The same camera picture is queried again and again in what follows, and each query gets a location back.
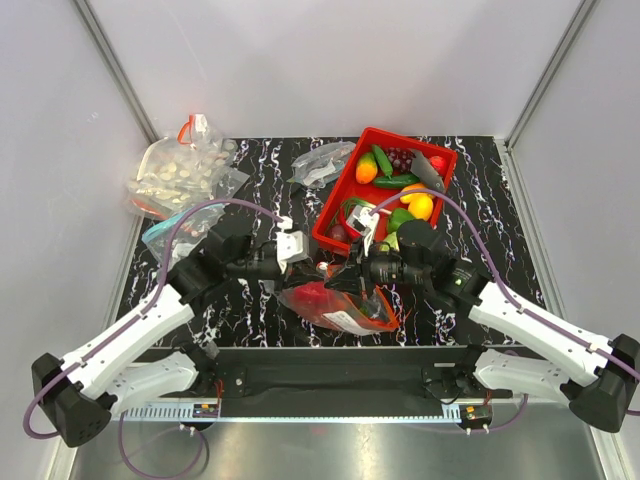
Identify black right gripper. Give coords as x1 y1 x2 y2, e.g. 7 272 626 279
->
324 235 429 300

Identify clear orange-zip bag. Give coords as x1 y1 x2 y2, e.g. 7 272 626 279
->
277 262 399 336

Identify red toy bell pepper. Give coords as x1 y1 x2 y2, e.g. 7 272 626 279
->
291 281 336 317

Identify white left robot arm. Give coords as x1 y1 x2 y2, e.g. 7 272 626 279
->
31 231 308 447

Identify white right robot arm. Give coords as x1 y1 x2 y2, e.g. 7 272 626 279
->
325 220 639 433

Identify clear blue-zip bag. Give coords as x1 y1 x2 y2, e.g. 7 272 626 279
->
142 205 224 270

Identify small clear bag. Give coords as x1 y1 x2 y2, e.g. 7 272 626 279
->
288 141 356 189

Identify pale green toy cabbage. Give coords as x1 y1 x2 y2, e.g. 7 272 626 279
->
380 231 399 252

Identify green toy bell pepper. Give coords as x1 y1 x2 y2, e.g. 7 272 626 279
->
386 208 415 234

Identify yellow toy lemon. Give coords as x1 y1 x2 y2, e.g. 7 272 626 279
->
407 194 434 221

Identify yellow toy mango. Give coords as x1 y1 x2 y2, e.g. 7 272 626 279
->
400 183 434 205

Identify red plastic bin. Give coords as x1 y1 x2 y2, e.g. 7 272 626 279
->
312 127 458 257

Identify green toy cucumber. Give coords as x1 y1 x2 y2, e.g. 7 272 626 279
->
373 173 419 190

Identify purple toy onion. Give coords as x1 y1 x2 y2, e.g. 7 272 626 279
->
327 224 349 243

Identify green toy scallion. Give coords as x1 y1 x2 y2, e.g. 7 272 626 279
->
340 197 375 216

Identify grey toy fish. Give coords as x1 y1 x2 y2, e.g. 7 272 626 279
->
410 149 446 194

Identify red toy apple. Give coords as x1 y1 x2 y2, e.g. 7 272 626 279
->
429 156 449 177

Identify purple toy grapes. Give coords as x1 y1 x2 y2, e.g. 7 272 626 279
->
385 147 415 173

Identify green toy pea pod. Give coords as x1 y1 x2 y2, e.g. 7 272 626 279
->
371 144 393 178

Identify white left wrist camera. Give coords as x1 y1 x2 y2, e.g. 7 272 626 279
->
276 216 309 273

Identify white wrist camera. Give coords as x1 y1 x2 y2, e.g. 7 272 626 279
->
276 216 309 273
346 206 380 252

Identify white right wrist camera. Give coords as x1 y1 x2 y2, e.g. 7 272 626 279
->
346 206 380 252

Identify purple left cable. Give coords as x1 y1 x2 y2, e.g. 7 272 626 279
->
22 198 291 480

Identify purple cable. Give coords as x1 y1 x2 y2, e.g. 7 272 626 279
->
22 198 291 480
372 188 640 434

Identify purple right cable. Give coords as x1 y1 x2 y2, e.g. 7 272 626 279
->
372 188 640 434

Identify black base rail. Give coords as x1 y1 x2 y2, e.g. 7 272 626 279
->
157 345 516 419

